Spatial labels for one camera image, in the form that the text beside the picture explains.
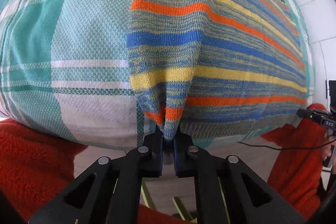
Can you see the striped knit sweater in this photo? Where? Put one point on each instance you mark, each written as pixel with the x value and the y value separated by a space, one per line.
pixel 215 68

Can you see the orange fleece trousers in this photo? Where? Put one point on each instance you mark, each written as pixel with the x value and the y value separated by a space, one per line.
pixel 35 167

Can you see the teal plaid bed cover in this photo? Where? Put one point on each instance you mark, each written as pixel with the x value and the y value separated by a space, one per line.
pixel 65 71

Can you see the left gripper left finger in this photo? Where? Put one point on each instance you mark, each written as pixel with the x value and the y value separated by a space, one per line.
pixel 108 191

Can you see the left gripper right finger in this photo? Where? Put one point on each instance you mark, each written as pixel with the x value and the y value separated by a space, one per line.
pixel 227 190

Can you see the green stool frame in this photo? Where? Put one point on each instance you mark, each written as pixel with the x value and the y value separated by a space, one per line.
pixel 179 205

